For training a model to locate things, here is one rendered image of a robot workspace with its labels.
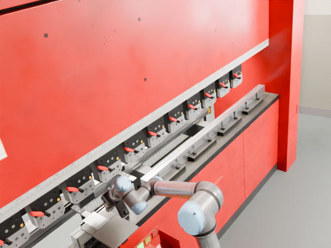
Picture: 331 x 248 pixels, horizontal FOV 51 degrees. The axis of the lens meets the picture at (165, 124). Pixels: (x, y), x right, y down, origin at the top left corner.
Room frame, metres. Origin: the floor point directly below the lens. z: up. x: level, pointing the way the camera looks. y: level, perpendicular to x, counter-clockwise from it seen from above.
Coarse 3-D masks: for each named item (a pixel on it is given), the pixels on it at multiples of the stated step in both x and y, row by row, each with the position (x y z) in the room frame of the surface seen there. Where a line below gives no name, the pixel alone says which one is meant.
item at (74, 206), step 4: (64, 200) 1.65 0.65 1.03; (64, 204) 1.62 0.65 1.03; (68, 204) 1.62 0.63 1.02; (72, 204) 1.63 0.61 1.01; (76, 204) 1.65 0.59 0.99; (68, 208) 1.61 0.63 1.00; (72, 208) 1.61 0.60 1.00; (76, 208) 1.60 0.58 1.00; (64, 212) 1.59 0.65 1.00; (80, 212) 1.56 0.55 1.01; (84, 212) 1.56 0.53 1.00; (88, 212) 1.55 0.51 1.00; (84, 216) 1.53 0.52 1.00
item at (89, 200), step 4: (88, 196) 1.52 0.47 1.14; (92, 196) 1.54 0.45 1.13; (84, 200) 1.50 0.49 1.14; (88, 200) 1.51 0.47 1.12; (92, 200) 1.54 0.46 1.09; (80, 204) 1.48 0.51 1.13; (84, 204) 1.49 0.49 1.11; (88, 204) 1.52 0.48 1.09; (80, 208) 1.48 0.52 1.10; (84, 208) 1.50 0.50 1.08
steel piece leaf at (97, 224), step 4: (92, 216) 1.52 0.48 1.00; (96, 216) 1.51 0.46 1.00; (100, 216) 1.51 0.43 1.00; (88, 220) 1.49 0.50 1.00; (92, 220) 1.48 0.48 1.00; (96, 220) 1.48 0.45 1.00; (100, 220) 1.47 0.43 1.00; (104, 220) 1.45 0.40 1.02; (108, 220) 1.46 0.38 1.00; (92, 224) 1.45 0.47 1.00; (96, 224) 1.45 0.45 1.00; (100, 224) 1.43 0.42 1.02; (96, 228) 1.42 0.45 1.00
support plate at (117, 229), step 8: (104, 216) 1.51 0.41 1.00; (112, 216) 1.50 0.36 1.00; (88, 224) 1.46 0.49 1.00; (104, 224) 1.44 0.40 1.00; (112, 224) 1.43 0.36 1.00; (120, 224) 1.42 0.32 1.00; (128, 224) 1.41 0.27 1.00; (88, 232) 1.40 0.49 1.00; (96, 232) 1.39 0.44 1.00; (104, 232) 1.38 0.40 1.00; (112, 232) 1.37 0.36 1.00; (120, 232) 1.36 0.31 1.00; (128, 232) 1.36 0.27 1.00; (104, 240) 1.33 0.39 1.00; (112, 240) 1.32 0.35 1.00; (120, 240) 1.31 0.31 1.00
